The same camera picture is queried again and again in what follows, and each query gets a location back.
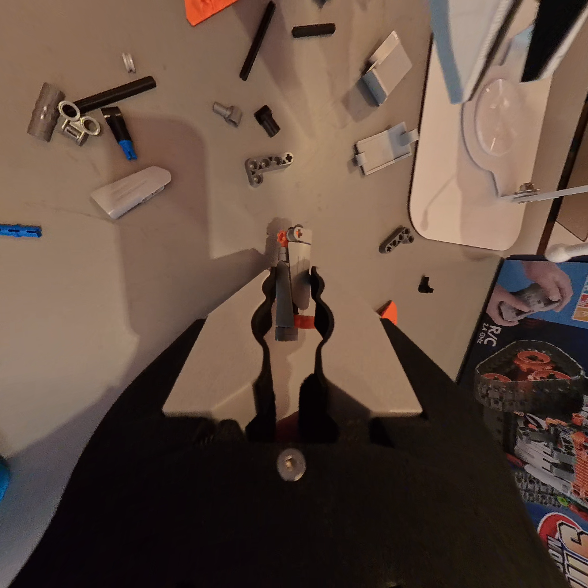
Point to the blue holed rod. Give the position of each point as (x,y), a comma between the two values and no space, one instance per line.
(20,231)

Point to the grey tube connector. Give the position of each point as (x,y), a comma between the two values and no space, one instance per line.
(45,112)

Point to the small grey bush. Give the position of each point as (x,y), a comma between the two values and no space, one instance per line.
(129,63)

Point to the black angled connector blue pin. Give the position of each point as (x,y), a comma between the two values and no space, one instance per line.
(118,131)

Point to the dark blue robot kit box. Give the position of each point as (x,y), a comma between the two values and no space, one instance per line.
(542,367)

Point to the dark grey angled beam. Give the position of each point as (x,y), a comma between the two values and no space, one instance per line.
(396,240)
(264,167)

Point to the bluish grey curved panel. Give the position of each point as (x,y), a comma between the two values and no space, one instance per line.
(386,69)

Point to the small grey pin connector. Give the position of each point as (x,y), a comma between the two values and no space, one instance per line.
(227,113)

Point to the small grey holed beam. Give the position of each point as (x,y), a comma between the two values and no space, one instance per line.
(301,234)

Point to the long black axle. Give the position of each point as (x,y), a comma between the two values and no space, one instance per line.
(115,95)

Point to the white curved panel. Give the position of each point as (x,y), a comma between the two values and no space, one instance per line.
(131,193)

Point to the grey cylinder assembly orange connector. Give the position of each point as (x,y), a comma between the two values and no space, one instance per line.
(283,298)

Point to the turquoise plastic tool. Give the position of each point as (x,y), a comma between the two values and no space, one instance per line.
(3,477)

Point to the grey cross connector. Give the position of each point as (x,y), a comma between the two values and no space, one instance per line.
(78,124)

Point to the short black axle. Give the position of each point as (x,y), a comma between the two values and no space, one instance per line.
(313,30)

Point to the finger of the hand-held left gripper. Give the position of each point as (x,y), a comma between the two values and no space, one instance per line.
(464,41)
(556,32)

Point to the grey curved ribbed panel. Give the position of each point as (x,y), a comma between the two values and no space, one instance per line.
(301,275)

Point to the light grey hinged panel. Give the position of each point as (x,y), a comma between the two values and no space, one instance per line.
(383,149)

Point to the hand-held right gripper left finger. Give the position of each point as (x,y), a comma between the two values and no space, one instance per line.
(216,367)

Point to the small black connector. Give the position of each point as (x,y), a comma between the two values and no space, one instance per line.
(425,285)

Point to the medium black axle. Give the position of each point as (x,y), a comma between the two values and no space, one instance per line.
(257,41)

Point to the orange wedge panel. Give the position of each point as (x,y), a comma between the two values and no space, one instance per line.
(206,9)
(389,313)

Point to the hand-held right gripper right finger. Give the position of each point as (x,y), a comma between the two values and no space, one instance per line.
(367,367)

